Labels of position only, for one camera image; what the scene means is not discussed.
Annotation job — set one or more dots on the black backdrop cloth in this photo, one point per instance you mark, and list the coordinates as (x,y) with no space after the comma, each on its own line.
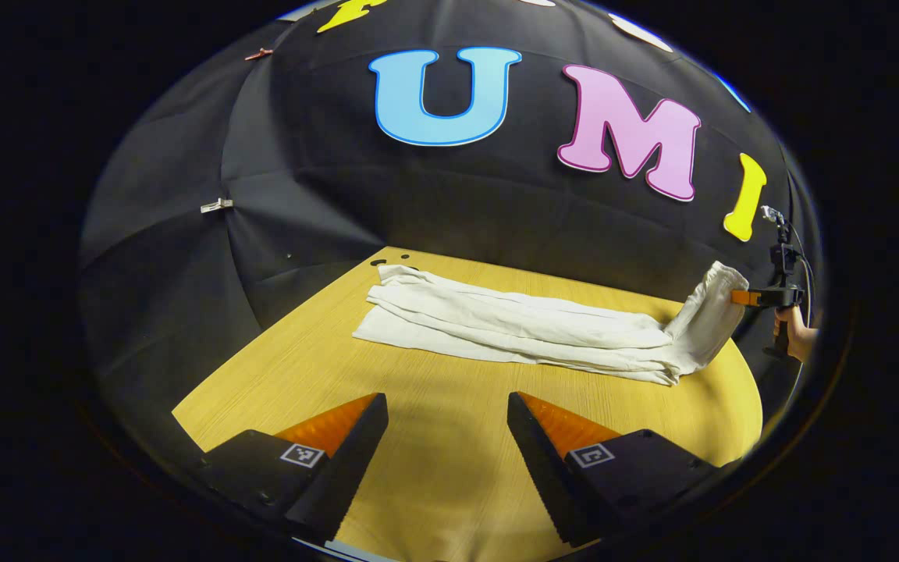
(301,195)

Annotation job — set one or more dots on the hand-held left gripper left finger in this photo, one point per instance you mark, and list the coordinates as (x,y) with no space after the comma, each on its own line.
(356,460)

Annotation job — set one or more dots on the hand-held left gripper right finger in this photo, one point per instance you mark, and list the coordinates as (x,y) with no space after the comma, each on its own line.
(539,460)

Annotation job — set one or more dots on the white jeans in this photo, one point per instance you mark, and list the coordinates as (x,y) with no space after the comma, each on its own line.
(527,328)

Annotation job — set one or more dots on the red cloth clip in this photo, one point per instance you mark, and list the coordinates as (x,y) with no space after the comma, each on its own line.
(258,54)

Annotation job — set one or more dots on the white cloth clip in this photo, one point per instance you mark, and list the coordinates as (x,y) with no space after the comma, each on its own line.
(216,205)

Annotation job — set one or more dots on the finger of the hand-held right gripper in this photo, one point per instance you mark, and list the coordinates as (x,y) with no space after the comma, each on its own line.
(746,297)

